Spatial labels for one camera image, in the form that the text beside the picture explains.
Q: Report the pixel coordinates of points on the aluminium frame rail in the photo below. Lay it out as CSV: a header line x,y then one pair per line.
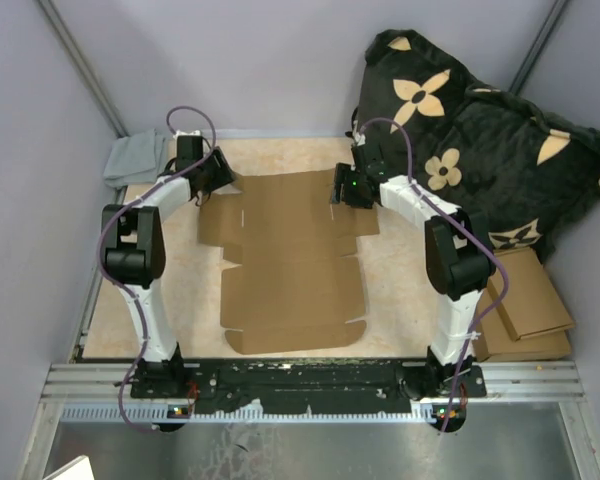
x,y
92,392

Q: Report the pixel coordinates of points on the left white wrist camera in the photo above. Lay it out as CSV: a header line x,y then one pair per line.
x,y
187,132

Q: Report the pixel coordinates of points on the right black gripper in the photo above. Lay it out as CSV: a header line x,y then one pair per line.
x,y
348,198

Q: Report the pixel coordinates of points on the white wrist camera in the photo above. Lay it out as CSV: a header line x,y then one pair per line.
x,y
358,138
187,132

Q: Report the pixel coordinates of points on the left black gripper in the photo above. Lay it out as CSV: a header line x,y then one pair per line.
x,y
224,176

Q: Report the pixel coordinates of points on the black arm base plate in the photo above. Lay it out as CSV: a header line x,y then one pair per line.
x,y
322,386

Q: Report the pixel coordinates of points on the upper folded cardboard box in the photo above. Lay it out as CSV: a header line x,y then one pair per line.
x,y
531,306

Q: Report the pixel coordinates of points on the white paper corner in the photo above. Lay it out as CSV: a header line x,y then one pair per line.
x,y
79,468

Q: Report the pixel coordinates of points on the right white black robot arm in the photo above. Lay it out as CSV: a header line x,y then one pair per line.
x,y
458,260

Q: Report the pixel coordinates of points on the grey folded cloth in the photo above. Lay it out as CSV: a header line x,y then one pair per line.
x,y
136,159

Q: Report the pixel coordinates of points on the black flower pattern cushion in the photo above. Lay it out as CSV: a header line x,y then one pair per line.
x,y
531,172

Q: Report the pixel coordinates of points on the brown cardboard box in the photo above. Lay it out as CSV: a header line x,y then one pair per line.
x,y
295,281

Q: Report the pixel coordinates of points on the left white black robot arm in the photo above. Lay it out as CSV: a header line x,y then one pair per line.
x,y
132,251

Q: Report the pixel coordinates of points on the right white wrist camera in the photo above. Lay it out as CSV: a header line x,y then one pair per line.
x,y
358,138

